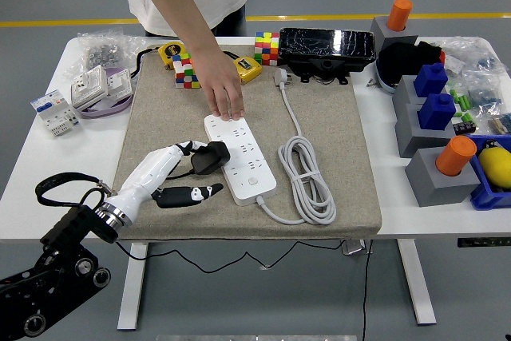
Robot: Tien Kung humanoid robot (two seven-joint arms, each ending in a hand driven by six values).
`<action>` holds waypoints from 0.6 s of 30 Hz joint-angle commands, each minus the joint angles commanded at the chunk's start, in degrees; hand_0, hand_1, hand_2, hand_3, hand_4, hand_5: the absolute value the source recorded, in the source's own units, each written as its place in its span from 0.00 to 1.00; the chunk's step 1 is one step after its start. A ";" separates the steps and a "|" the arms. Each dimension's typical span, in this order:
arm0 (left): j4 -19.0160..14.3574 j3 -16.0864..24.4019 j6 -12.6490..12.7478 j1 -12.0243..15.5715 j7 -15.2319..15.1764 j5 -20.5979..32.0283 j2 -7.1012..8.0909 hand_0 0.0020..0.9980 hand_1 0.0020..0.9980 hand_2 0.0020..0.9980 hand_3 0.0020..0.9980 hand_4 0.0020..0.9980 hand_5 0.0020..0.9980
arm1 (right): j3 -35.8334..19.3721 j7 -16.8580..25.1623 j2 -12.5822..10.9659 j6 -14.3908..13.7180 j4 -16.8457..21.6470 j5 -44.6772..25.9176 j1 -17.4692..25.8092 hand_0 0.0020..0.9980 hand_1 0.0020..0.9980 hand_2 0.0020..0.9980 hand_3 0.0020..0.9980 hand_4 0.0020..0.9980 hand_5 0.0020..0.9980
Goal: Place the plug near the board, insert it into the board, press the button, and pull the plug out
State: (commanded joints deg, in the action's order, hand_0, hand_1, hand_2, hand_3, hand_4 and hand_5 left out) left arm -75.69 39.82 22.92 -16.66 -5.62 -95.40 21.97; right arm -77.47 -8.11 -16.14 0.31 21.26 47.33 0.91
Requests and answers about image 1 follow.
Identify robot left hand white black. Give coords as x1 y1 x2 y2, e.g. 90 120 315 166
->
109 140 225 220

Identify colourful puzzle cube tall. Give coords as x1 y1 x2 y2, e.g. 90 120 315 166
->
253 31 280 67

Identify clear bag blue parts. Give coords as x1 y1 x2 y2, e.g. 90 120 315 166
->
465 71 503 117

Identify blue block with knob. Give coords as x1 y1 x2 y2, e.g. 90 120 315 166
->
417 93 457 131
413 61 449 98

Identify black table control panel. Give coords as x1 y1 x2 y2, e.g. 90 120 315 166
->
457 236 511 248

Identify yellow rounded object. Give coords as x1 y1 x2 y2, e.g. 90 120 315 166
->
477 145 511 191

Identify clear plastic parts bag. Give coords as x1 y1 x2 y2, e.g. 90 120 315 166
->
438 36 500 77

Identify thin black adapter cord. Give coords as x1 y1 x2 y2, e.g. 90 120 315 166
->
115 167 348 275

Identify plastic bag of metal nuts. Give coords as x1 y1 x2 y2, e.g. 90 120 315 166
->
65 27 149 78

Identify white table leg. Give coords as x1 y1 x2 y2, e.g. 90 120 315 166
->
117 241 149 331
397 239 438 326

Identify white power strip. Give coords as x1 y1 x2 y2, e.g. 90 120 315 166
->
204 113 278 207

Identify silver under-table bracket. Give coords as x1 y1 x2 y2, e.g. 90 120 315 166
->
342 239 374 256

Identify white power strip cord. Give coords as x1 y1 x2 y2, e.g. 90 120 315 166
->
255 67 339 227

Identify clear bag brown parts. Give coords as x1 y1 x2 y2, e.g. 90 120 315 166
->
486 112 511 134

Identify colourful puzzle cube twisted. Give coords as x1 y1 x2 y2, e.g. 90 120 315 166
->
172 52 200 89

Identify grey-brown mat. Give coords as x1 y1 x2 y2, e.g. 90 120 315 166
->
104 43 383 241

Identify black cloth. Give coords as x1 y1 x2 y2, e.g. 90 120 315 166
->
377 40 445 82

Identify white wall socket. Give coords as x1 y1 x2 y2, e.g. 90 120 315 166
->
70 64 109 109

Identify white blue circuit breaker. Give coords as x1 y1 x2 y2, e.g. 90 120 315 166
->
30 89 81 137

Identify black power adapter plug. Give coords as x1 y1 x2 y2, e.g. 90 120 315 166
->
190 141 232 176

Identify black hanging cable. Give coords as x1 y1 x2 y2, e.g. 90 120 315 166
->
361 239 374 341

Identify yellow tape measure round label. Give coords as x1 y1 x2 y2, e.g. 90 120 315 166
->
133 41 188 77

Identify white switch panel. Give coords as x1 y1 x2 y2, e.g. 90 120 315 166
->
104 68 133 98

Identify black cracked glossy device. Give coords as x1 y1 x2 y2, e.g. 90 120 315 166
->
278 27 377 85

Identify blue plastic bin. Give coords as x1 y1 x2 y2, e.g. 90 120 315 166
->
467 133 511 211

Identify person's right hand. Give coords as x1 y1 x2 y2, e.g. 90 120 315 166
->
190 50 245 121

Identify grey block with hole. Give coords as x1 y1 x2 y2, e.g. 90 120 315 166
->
404 146 481 208
370 16 419 53
394 103 456 158
391 74 428 113

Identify orange cylinder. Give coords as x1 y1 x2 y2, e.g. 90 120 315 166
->
385 0 414 33
434 135 478 177

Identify small black component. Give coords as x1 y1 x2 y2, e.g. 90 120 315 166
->
453 113 477 135

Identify yellow tape measure square label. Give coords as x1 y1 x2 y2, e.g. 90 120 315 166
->
223 51 263 85

